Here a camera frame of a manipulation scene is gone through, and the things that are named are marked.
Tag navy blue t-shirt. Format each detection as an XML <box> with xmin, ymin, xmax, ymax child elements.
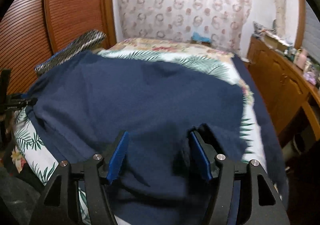
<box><xmin>24</xmin><ymin>50</ymin><xmax>250</xmax><ymax>225</ymax></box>

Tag palm leaf print blanket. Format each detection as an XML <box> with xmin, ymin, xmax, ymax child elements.
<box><xmin>12</xmin><ymin>49</ymin><xmax>268</xmax><ymax>225</ymax></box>

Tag circle patterned dark pillow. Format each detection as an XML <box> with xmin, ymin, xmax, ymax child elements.
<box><xmin>34</xmin><ymin>30</ymin><xmax>106</xmax><ymax>77</ymax></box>

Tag wooden louvered wardrobe door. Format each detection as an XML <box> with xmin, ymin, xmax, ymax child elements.
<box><xmin>1</xmin><ymin>0</ymin><xmax>116</xmax><ymax>94</ymax></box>

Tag wooden sideboard cabinet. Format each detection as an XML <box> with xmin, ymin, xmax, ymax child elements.
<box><xmin>247</xmin><ymin>37</ymin><xmax>319</xmax><ymax>140</ymax></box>

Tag purple small object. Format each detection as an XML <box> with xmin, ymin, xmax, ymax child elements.
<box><xmin>303</xmin><ymin>71</ymin><xmax>317</xmax><ymax>86</ymax></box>

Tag pink bottle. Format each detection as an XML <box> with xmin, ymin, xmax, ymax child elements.
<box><xmin>296</xmin><ymin>49</ymin><xmax>308</xmax><ymax>70</ymax></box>

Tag cardboard box on sideboard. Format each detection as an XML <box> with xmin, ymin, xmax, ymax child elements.
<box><xmin>263</xmin><ymin>34</ymin><xmax>290</xmax><ymax>52</ymax></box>

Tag grey window roller shutter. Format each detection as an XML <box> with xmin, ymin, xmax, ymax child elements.
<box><xmin>302</xmin><ymin>1</ymin><xmax>320</xmax><ymax>64</ymax></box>

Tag floral bed sheet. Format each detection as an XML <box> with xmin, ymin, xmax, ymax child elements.
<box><xmin>100</xmin><ymin>38</ymin><xmax>289</xmax><ymax>205</ymax></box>

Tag blue tissue box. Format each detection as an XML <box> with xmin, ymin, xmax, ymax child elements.
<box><xmin>191</xmin><ymin>32</ymin><xmax>211</xmax><ymax>45</ymax></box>

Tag circle patterned sheer curtain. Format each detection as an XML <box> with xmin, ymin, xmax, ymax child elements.
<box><xmin>118</xmin><ymin>0</ymin><xmax>252</xmax><ymax>50</ymax></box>

